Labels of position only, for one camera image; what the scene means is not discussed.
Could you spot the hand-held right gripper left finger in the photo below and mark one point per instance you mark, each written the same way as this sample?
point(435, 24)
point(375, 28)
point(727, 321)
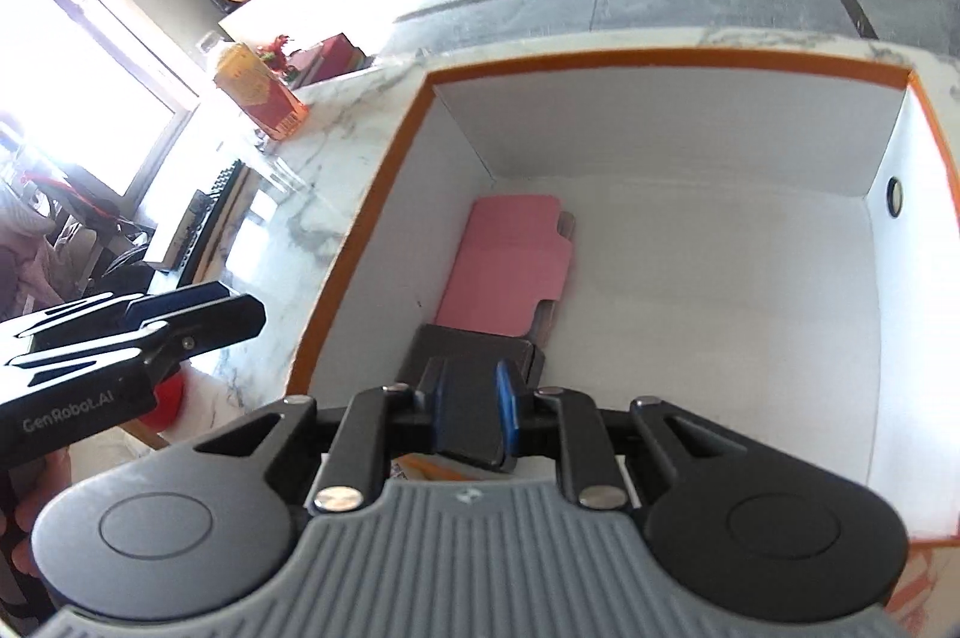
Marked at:
point(465, 413)

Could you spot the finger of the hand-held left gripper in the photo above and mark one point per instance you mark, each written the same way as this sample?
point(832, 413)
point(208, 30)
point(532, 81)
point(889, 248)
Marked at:
point(217, 323)
point(176, 300)

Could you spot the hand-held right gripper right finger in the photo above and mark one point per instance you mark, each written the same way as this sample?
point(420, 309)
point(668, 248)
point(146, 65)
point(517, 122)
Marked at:
point(508, 405)

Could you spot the black wallet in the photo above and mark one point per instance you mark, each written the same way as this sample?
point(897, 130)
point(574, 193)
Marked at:
point(472, 345)

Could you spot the orange and red crochet toy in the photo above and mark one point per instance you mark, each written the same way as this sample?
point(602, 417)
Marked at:
point(166, 404)

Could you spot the white box with orange rim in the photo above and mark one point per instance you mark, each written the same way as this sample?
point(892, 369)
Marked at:
point(712, 278)

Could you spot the person's left hand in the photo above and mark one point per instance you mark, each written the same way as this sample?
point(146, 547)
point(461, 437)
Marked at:
point(52, 477)

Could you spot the dark chair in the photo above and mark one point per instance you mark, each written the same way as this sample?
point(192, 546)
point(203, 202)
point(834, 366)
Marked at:
point(105, 233)

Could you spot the pink card holder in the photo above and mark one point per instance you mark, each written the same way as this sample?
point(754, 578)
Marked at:
point(502, 263)

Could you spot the red and gold gift box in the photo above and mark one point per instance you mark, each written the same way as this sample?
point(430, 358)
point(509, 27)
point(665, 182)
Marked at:
point(262, 98)

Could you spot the red flower plant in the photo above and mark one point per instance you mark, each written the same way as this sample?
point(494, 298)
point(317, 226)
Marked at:
point(276, 51)

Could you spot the glass window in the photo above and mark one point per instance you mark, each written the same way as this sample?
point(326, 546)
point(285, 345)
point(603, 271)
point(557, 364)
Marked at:
point(67, 45)

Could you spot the dark red box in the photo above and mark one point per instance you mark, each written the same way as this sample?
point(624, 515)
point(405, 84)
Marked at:
point(337, 56)

